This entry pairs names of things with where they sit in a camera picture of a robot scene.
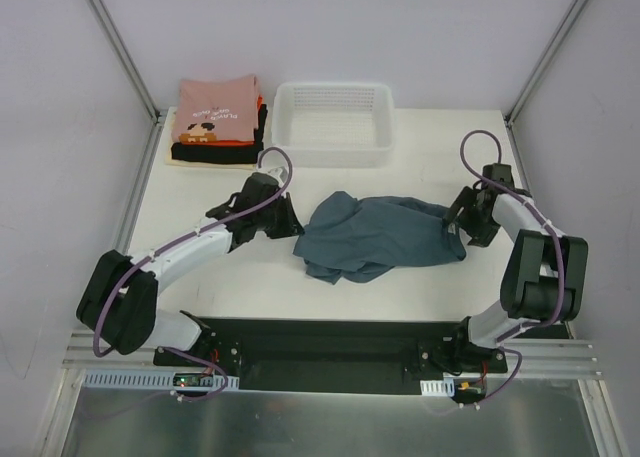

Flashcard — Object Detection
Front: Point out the blue-grey t shirt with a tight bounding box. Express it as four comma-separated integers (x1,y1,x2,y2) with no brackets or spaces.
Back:
293,191,466,285

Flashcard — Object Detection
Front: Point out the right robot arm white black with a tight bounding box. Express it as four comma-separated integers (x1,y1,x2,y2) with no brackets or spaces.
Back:
443,163,588,372

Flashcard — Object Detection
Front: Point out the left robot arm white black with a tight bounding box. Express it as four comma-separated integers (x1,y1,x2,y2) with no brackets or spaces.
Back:
76,172,303,366

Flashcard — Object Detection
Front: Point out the white plastic basket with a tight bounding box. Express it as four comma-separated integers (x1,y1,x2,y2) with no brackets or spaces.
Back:
271,82,396,168

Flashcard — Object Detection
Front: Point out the black folded t shirt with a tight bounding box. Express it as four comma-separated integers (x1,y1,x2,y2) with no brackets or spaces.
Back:
170,104,268,165

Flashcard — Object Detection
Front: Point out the orange folded t shirt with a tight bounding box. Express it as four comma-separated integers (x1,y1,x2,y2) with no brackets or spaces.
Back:
197,94,263,146

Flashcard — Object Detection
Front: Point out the pink folded t shirt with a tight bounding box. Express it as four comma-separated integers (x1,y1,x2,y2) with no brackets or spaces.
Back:
172,74,262,146

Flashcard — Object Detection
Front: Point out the cream folded t shirt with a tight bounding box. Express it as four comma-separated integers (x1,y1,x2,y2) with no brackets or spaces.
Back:
164,107,271,171

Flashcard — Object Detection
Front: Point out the right aluminium side rail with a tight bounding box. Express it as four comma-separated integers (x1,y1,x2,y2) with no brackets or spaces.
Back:
505,124,574,338

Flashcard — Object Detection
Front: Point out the aluminium side rail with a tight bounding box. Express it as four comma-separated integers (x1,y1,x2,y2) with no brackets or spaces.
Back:
112,115,165,253
505,124,574,338

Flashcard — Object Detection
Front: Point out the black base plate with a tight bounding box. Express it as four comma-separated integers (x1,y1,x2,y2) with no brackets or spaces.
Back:
153,318,507,395

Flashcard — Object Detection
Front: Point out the front aluminium rail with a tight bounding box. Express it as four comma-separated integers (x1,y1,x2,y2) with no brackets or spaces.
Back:
62,329,605,380

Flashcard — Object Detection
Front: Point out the left aluminium side rail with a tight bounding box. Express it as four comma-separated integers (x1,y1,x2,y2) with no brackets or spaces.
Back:
112,115,165,253

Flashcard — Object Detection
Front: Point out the right white cable duct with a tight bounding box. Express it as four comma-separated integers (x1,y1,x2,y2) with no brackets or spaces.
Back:
420,378,455,398

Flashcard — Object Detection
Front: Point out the white cable duct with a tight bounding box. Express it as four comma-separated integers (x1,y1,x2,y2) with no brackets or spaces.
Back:
420,378,455,398
83,370,240,392

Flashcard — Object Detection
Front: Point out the left white cable duct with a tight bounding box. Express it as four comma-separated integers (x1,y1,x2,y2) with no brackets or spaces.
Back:
83,370,240,392

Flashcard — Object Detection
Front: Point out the right aluminium frame post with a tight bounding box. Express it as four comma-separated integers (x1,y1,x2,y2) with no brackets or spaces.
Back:
504,0,591,129

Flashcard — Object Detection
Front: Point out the aluminium frame post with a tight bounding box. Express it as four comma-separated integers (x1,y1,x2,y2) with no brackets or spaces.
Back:
504,0,591,129
85,0,161,122

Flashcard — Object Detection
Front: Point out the left aluminium frame post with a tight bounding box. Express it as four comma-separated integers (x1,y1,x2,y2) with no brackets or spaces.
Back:
85,0,161,122

